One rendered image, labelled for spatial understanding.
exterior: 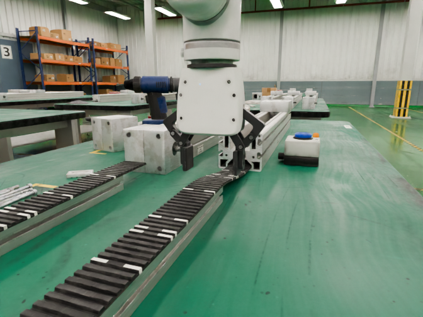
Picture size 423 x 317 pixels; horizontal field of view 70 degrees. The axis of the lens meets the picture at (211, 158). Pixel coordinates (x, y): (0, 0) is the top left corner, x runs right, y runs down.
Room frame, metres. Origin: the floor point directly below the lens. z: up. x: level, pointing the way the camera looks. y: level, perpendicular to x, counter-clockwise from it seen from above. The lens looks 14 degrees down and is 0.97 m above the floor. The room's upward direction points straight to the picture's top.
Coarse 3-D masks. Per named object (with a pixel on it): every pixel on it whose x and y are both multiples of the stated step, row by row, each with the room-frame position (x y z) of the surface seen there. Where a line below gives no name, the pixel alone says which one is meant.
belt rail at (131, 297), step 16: (208, 208) 0.42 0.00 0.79; (192, 224) 0.35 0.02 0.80; (176, 240) 0.30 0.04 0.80; (160, 256) 0.27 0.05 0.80; (176, 256) 0.30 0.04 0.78; (144, 272) 0.24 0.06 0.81; (160, 272) 0.27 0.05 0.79; (128, 288) 0.22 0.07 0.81; (144, 288) 0.24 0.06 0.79; (112, 304) 0.20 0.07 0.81; (128, 304) 0.22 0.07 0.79
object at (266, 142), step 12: (264, 120) 1.14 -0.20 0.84; (276, 120) 0.91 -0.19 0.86; (288, 120) 1.30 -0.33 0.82; (264, 132) 0.68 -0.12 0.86; (276, 132) 0.90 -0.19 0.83; (228, 144) 0.68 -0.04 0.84; (252, 144) 0.67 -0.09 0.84; (264, 144) 0.68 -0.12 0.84; (276, 144) 0.91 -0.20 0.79; (228, 156) 0.68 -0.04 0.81; (252, 156) 0.66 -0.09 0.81; (264, 156) 0.69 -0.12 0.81; (252, 168) 0.66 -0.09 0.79
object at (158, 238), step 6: (126, 234) 0.29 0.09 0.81; (132, 234) 0.29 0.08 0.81; (138, 234) 0.30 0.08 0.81; (144, 234) 0.30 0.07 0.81; (150, 234) 0.29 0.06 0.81; (156, 234) 0.29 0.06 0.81; (162, 234) 0.29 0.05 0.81; (144, 240) 0.28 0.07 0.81; (150, 240) 0.28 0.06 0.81; (156, 240) 0.28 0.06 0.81; (162, 240) 0.28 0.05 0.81; (168, 240) 0.28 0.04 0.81
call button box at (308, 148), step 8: (288, 136) 0.76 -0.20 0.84; (312, 136) 0.76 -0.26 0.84; (288, 144) 0.71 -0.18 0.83; (296, 144) 0.71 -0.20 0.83; (304, 144) 0.70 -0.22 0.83; (312, 144) 0.69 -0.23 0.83; (280, 152) 0.76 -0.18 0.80; (288, 152) 0.71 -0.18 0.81; (296, 152) 0.71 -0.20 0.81; (304, 152) 0.70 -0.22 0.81; (312, 152) 0.69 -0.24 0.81; (288, 160) 0.71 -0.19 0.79; (296, 160) 0.71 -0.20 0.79; (304, 160) 0.70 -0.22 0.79; (312, 160) 0.69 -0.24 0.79
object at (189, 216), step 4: (156, 212) 0.35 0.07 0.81; (160, 212) 0.35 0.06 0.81; (164, 212) 0.35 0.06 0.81; (168, 212) 0.35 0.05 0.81; (172, 212) 0.35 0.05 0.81; (176, 212) 0.35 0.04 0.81; (180, 212) 0.35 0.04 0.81; (184, 212) 0.35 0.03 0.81; (168, 216) 0.34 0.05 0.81; (172, 216) 0.34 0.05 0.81; (176, 216) 0.34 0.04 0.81; (180, 216) 0.34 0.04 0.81; (184, 216) 0.34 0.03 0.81; (188, 216) 0.34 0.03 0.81; (192, 216) 0.34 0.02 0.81; (188, 220) 0.33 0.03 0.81
